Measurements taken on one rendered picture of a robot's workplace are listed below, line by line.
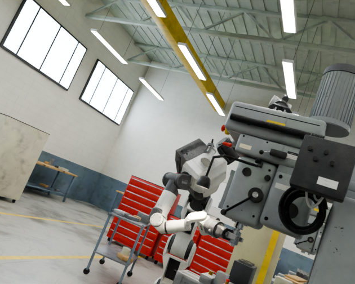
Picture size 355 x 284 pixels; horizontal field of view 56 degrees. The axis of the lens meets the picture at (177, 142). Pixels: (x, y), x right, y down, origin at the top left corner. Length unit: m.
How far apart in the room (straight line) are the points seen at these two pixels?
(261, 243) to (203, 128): 8.81
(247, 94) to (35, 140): 7.36
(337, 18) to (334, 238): 7.18
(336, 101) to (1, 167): 6.56
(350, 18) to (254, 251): 6.05
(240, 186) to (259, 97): 10.35
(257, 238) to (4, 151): 5.37
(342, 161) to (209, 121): 10.71
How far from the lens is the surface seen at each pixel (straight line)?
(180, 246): 2.36
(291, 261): 10.71
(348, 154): 1.39
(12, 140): 7.37
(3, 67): 9.54
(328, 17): 8.40
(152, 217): 1.93
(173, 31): 8.09
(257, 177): 1.65
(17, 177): 7.64
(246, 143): 1.68
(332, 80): 1.82
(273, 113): 1.71
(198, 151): 2.16
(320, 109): 1.75
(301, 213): 1.59
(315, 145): 1.39
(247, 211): 1.64
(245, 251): 3.47
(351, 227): 1.48
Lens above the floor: 1.29
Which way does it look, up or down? 9 degrees up
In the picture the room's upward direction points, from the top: 22 degrees clockwise
